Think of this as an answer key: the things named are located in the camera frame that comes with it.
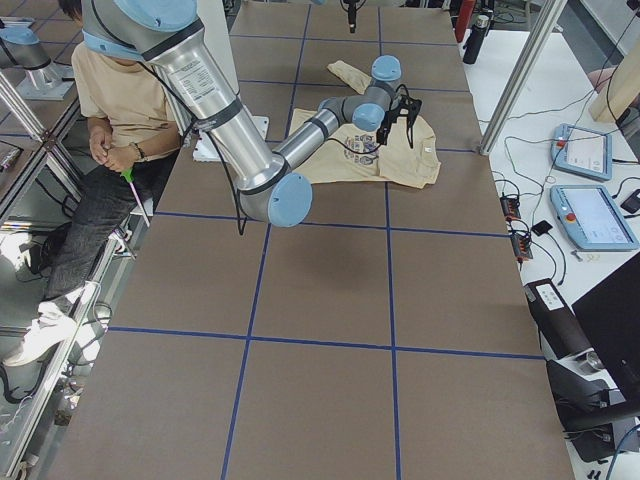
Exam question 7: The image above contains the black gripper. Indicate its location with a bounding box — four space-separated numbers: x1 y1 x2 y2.
376 94 416 149
344 0 360 33

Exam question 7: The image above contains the beige printed t-shirt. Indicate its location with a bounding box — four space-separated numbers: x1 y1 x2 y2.
286 59 442 190

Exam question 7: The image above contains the black water bottle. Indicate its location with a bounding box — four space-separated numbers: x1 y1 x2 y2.
462 14 491 65

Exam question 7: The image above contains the upper blue teach pendant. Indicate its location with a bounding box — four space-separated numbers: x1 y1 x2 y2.
550 123 613 181

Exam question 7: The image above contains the blue teach pendant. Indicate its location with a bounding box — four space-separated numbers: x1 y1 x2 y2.
549 185 639 252
550 123 613 181

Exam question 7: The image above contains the lower blue teach pendant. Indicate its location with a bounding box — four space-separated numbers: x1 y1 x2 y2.
549 185 639 252

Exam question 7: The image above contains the seated person beige shirt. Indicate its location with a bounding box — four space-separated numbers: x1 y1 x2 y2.
1 0 183 367

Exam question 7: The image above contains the brown cardboard roll box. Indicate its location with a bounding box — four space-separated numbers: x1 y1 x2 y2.
524 279 591 358

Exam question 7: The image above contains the black monitor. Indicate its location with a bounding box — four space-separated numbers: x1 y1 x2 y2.
572 255 639 399

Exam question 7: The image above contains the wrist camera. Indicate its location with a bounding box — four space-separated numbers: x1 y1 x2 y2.
398 84 422 118

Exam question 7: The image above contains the aluminium frame post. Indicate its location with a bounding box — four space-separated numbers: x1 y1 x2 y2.
478 0 568 156

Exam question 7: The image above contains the green handled tool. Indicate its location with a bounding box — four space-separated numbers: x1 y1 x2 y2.
121 168 150 227

